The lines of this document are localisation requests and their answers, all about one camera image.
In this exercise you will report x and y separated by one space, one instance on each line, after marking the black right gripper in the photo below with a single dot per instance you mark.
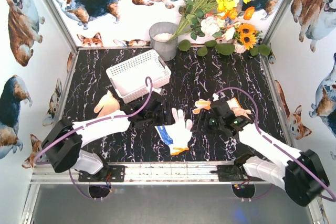
202 118

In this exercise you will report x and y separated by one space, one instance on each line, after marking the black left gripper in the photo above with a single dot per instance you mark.
163 112

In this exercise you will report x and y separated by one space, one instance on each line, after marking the blue dotted glove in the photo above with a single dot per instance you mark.
164 135
179 132

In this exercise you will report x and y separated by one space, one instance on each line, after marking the blue dotted glove front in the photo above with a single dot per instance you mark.
164 135

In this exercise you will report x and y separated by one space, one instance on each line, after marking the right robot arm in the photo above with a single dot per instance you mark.
300 174

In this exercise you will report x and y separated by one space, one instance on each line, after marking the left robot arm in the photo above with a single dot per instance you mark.
63 145

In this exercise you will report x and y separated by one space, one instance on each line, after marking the white perforated storage basket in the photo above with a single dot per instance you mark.
128 78

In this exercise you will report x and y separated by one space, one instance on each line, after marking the orange dotted glove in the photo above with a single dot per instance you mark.
207 104

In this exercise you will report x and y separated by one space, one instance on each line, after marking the grey metal bucket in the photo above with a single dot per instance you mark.
161 36

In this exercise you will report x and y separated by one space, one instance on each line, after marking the artificial flower bouquet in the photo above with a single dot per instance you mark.
226 22

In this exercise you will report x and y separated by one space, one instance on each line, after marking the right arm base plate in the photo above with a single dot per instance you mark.
231 173

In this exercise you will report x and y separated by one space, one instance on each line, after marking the aluminium front rail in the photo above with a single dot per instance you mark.
185 173

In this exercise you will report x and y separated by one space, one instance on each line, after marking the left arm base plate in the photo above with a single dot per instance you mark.
113 173

